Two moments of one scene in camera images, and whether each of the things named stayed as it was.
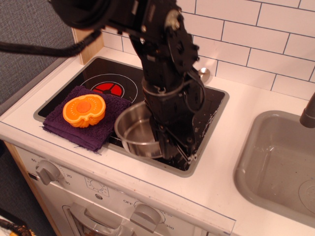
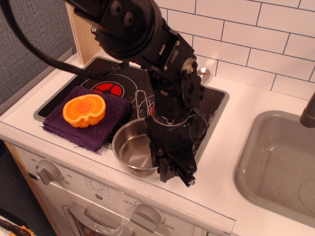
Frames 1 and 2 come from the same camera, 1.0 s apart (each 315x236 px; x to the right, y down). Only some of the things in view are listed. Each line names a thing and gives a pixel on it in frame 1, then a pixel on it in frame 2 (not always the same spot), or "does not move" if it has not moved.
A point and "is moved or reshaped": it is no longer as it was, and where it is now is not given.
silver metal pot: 133,126 is moved or reshaped
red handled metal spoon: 204,74 does not move
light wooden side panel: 92,48 does not move
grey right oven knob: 145,217 does not move
